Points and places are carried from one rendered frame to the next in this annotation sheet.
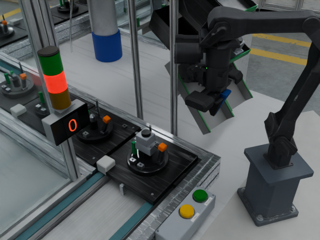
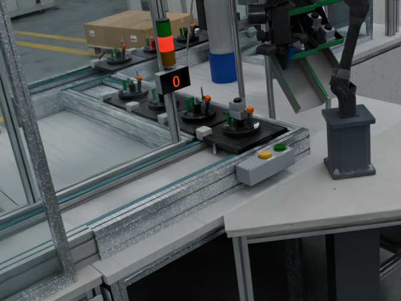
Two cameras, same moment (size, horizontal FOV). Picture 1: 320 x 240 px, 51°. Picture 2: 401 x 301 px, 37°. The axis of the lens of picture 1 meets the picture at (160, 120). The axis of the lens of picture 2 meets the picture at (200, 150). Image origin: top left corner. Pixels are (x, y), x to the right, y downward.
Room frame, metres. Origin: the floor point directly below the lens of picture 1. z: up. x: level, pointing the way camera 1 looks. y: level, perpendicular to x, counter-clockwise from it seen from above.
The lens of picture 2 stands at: (-1.19, -0.35, 1.81)
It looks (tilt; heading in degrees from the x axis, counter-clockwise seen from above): 24 degrees down; 16
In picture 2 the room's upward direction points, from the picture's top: 8 degrees counter-clockwise
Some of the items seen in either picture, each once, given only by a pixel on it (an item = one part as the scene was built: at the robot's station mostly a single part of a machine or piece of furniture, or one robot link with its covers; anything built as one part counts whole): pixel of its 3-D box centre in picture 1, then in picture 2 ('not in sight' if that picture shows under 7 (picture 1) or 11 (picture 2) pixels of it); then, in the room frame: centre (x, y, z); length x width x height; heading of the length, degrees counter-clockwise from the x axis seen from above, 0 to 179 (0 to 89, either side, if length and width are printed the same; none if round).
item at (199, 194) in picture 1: (200, 196); (280, 148); (0.65, -0.11, 0.96); 0.04 x 0.04 x 0.02
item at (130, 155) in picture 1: (147, 158); (240, 128); (0.80, 0.04, 0.98); 0.14 x 0.14 x 0.02
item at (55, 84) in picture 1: (55, 79); (166, 43); (0.73, 0.26, 1.33); 0.05 x 0.05 x 0.05
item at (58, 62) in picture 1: (50, 61); (163, 28); (0.73, 0.26, 1.38); 0.05 x 0.05 x 0.05
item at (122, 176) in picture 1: (148, 163); (241, 132); (0.80, 0.04, 0.96); 0.24 x 0.24 x 0.02; 51
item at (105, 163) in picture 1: (105, 165); (203, 133); (0.78, 0.18, 0.97); 0.05 x 0.05 x 0.04; 51
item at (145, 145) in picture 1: (144, 139); (236, 107); (0.80, 0.05, 1.06); 0.08 x 0.04 x 0.07; 51
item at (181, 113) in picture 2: (93, 122); (197, 106); (0.96, 0.24, 1.01); 0.24 x 0.24 x 0.13; 51
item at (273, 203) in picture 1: (271, 183); (348, 141); (0.69, -0.34, 0.96); 0.15 x 0.15 x 0.20; 14
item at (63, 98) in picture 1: (59, 96); (167, 57); (0.73, 0.26, 1.28); 0.05 x 0.05 x 0.05
